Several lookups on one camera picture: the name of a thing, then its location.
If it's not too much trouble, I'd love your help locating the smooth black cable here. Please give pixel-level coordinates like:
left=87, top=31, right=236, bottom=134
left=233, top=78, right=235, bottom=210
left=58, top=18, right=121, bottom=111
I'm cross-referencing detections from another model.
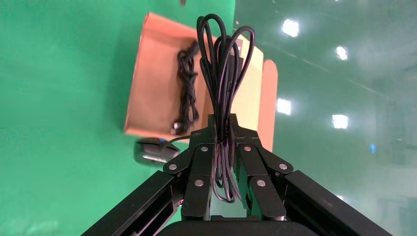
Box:
left=196, top=13, right=256, bottom=203

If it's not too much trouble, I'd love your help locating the braided black cable bundle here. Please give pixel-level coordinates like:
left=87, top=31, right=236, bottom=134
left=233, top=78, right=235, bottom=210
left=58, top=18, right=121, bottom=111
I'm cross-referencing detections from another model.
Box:
left=171, top=40, right=201, bottom=136

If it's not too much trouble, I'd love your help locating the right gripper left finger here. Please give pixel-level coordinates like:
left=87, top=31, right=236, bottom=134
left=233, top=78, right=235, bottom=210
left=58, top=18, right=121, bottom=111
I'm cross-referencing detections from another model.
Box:
left=81, top=114, right=218, bottom=236

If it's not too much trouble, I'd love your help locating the open brown cardboard box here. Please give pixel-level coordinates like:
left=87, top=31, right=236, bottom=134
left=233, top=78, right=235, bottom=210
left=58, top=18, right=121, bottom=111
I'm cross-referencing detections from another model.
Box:
left=123, top=11, right=279, bottom=153

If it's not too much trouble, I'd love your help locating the black computer mouse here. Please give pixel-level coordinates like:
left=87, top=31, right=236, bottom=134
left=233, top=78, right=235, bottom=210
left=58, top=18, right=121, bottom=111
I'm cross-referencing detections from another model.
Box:
left=133, top=137, right=181, bottom=167

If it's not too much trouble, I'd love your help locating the green table cloth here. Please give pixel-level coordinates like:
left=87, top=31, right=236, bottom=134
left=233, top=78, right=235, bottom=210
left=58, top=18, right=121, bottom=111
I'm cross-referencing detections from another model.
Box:
left=0, top=0, right=237, bottom=236

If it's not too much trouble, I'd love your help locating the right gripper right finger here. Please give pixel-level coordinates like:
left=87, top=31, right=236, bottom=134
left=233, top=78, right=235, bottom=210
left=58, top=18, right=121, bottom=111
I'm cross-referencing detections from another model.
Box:
left=228, top=113, right=391, bottom=236

